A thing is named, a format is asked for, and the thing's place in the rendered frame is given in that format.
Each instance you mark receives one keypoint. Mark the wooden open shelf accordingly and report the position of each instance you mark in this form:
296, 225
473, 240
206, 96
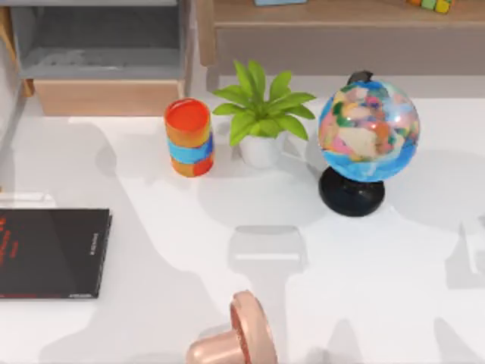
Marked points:
341, 38

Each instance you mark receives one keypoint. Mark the pale wooden drawer front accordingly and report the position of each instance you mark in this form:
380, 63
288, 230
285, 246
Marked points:
106, 96

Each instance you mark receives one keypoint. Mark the colourful puzzle cube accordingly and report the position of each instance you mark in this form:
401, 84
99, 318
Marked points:
432, 4

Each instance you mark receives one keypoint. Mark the black book with red print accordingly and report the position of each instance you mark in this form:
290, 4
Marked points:
49, 252

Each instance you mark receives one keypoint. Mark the colourful globe on black base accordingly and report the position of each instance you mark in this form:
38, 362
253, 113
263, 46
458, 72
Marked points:
369, 129

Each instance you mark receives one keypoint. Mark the light blue box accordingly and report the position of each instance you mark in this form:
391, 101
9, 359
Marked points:
279, 1

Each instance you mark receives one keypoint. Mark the orange and blue can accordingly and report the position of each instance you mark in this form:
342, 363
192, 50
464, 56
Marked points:
189, 138

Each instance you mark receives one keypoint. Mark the green plant in white pot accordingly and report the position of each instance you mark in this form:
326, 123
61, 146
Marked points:
261, 117

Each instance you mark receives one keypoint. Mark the rose gold metal cup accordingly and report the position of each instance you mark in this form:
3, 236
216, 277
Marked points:
242, 333

